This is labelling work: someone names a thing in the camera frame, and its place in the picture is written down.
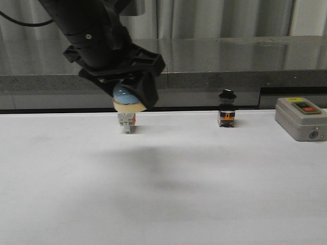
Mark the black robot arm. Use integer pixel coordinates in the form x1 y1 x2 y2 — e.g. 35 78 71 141
40 1 165 110

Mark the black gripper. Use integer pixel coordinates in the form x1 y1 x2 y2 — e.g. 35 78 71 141
62 25 165 109

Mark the grey push button box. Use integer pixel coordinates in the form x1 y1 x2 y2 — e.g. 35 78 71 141
275 97 326 141

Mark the light blue call bell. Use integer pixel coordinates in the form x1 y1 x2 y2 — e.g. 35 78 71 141
112 84 146 113

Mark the black rotary selector switch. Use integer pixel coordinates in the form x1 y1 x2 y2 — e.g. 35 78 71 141
218 89 237 127

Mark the grey stone counter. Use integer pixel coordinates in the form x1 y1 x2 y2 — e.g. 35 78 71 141
1 36 326 110

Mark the black cable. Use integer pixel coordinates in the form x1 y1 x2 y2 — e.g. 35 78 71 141
0 10 54 27

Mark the green pilot light switch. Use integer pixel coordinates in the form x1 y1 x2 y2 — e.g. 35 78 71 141
118 112 136 134

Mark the grey curtain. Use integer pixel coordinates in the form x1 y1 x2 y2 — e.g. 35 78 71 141
1 1 326 41

